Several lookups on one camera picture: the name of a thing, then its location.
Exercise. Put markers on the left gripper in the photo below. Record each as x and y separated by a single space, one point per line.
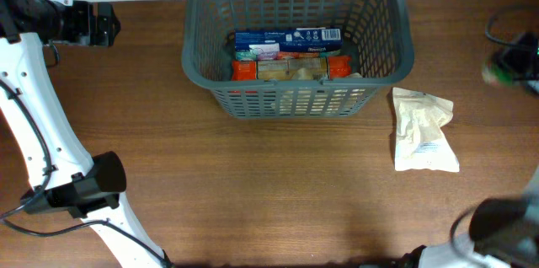
86 32

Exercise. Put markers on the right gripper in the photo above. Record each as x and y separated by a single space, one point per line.
511 54

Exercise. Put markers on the green lid spice jar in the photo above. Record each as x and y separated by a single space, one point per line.
495 72

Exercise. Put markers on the beige food pouch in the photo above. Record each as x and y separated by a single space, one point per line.
420 142

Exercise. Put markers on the grey plastic basket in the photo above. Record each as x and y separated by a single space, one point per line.
376 36

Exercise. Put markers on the orange spaghetti package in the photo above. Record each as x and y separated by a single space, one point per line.
293 69

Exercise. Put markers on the blue tea box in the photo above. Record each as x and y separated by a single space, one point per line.
278 44

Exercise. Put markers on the beige powder bag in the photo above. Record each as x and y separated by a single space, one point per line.
315 102

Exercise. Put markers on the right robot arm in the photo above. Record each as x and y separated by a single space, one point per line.
499 232

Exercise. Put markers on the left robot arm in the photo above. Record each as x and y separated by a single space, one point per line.
63 175

